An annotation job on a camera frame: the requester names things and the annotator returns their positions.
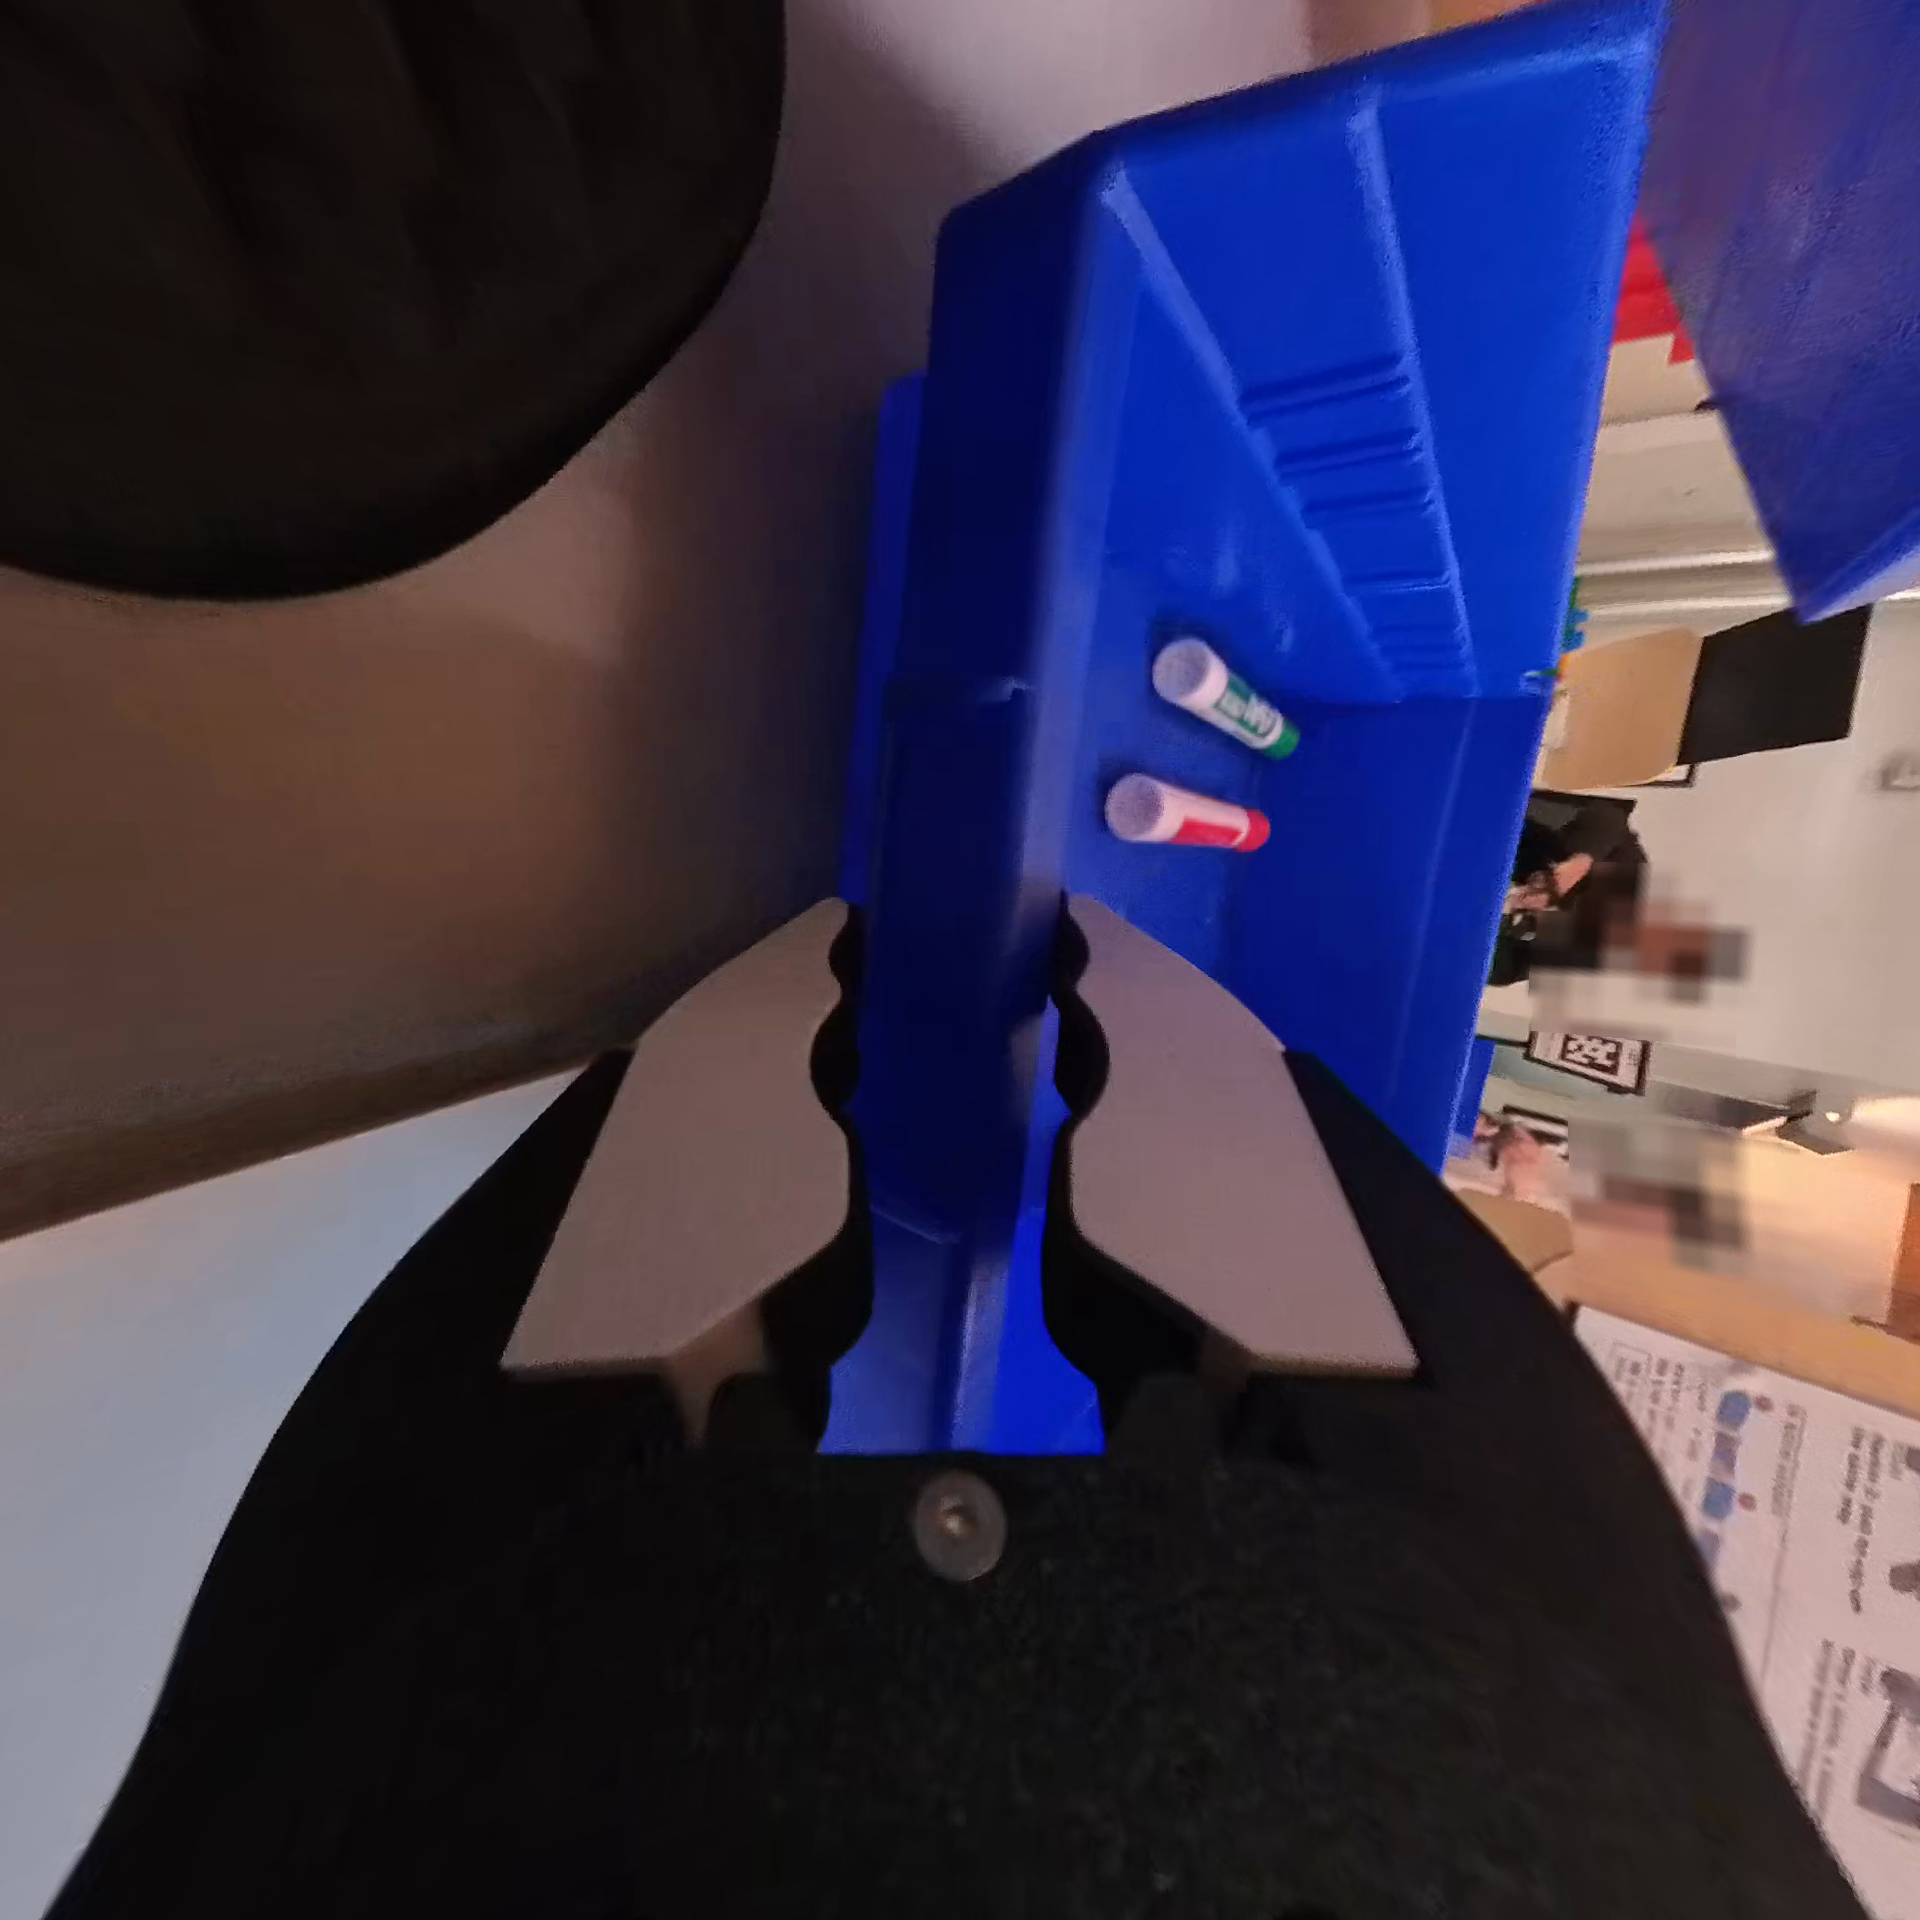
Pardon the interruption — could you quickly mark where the red plastic bin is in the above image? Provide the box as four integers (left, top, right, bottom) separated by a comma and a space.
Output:
1610, 216, 1701, 383

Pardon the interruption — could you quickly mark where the green dry erase marker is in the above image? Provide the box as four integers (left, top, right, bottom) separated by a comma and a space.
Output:
1152, 638, 1277, 751

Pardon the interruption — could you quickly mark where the red dry erase marker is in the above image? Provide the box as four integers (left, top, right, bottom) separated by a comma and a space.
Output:
1105, 773, 1250, 850

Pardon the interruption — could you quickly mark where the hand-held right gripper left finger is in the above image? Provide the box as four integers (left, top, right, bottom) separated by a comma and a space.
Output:
498, 895, 879, 1421

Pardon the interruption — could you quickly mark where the printed instruction sheet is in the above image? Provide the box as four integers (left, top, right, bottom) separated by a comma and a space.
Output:
1573, 1302, 1920, 1920

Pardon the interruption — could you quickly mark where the blue plastic bin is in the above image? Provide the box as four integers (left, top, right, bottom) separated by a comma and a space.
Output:
836, 0, 1671, 1456
1634, 0, 1920, 626

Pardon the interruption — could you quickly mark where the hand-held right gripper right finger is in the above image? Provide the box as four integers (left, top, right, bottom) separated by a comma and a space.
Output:
1045, 893, 1421, 1382

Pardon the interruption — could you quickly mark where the small white whiteboard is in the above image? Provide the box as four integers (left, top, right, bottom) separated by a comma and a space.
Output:
0, 1069, 607, 1920

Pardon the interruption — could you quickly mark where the black white tag card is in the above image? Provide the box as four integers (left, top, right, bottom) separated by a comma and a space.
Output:
1527, 1026, 1656, 1096

